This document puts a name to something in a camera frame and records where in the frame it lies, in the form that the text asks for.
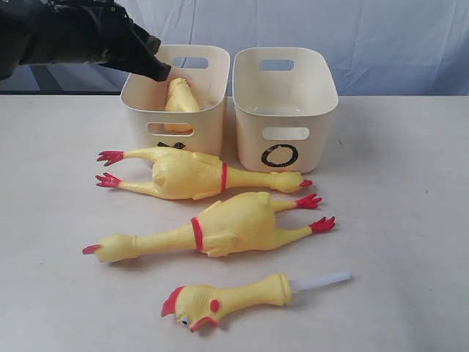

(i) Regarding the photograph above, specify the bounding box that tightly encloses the white backdrop curtain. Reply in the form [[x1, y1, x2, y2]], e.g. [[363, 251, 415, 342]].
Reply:
[[0, 0, 469, 97]]

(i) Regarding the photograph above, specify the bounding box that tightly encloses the whole rubber chicken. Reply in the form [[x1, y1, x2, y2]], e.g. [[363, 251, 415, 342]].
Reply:
[[96, 147, 312, 200], [82, 191, 336, 263]]

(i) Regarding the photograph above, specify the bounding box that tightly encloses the cream bin marked X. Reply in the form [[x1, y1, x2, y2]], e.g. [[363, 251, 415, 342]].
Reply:
[[120, 45, 230, 156]]

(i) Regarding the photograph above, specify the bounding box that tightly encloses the severed rubber chicken head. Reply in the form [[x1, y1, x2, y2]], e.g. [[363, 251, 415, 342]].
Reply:
[[160, 271, 352, 332]]

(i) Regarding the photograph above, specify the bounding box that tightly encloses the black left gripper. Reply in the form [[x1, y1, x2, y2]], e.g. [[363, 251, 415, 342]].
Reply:
[[1, 1, 171, 81]]

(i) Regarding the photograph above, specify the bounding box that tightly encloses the cream bin marked O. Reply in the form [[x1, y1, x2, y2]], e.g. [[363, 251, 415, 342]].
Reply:
[[232, 47, 339, 173]]

